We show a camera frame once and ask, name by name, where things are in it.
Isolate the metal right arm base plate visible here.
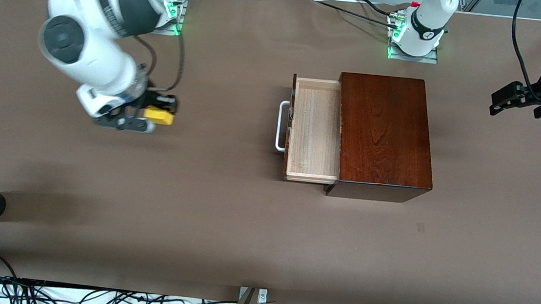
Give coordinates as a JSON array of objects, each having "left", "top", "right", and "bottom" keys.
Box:
[{"left": 154, "top": 0, "right": 187, "bottom": 37}]

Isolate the dark brown wooden cabinet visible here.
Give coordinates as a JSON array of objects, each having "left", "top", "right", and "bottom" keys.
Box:
[{"left": 324, "top": 71, "right": 442, "bottom": 206}]

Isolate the wooden drawer with white handle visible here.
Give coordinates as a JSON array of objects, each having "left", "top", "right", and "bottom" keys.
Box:
[{"left": 272, "top": 74, "right": 348, "bottom": 185}]

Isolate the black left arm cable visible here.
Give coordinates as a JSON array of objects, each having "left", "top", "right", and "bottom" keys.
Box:
[{"left": 506, "top": 0, "right": 541, "bottom": 98}]

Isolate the tangle of black cables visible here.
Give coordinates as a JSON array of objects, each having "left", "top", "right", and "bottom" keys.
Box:
[{"left": 0, "top": 252, "right": 241, "bottom": 304}]

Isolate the yellow block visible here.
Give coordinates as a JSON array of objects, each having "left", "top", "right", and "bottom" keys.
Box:
[{"left": 143, "top": 107, "right": 175, "bottom": 126}]

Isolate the black cable on table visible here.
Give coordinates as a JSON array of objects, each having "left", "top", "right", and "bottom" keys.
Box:
[{"left": 306, "top": 0, "right": 404, "bottom": 29}]

